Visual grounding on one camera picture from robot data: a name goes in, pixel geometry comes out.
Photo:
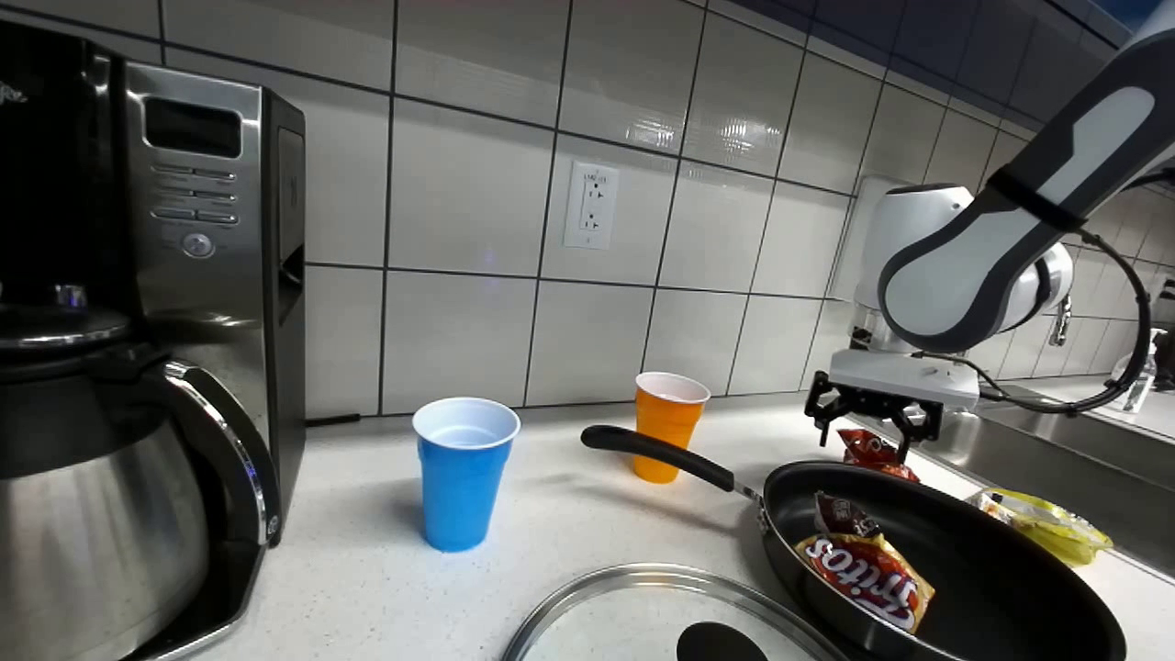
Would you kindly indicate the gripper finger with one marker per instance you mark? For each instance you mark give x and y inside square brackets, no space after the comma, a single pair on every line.
[923,420]
[831,401]

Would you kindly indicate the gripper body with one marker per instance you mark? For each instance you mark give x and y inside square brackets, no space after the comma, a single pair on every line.
[879,401]

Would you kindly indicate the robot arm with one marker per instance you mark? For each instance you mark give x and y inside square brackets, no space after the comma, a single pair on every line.
[964,266]

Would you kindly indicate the small red snack bag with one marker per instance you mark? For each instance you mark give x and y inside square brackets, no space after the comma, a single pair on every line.
[870,450]

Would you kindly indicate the stainless steel sink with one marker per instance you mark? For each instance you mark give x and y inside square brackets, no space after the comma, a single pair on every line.
[1056,468]

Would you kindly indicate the yellow chip bag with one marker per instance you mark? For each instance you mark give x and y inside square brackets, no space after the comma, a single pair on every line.
[1046,525]

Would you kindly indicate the orange red chip bag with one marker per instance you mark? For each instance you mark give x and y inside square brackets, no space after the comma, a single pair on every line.
[867,574]

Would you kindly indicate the orange plastic cup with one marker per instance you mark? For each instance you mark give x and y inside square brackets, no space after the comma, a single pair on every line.
[665,441]

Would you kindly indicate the steel tap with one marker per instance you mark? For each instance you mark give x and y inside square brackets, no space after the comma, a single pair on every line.
[1062,321]

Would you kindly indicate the black frying pan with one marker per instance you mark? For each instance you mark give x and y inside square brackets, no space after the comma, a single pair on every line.
[1001,578]

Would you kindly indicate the clear plastic bottle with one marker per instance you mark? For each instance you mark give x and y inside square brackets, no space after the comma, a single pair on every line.
[1138,386]

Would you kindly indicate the glass pan lid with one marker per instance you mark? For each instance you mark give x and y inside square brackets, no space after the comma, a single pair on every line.
[624,624]

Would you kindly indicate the blue plastic cup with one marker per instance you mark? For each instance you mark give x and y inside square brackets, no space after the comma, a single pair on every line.
[464,487]

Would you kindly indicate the black and steel coffee maker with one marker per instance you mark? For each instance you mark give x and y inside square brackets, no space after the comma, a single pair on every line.
[216,239]

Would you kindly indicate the stainless steel carafe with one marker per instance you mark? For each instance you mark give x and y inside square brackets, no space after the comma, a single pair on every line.
[101,523]

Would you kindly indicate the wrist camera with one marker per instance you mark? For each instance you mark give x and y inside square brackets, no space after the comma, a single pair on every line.
[904,376]

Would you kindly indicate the white wall socket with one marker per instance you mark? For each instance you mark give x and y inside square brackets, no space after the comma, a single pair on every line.
[590,204]

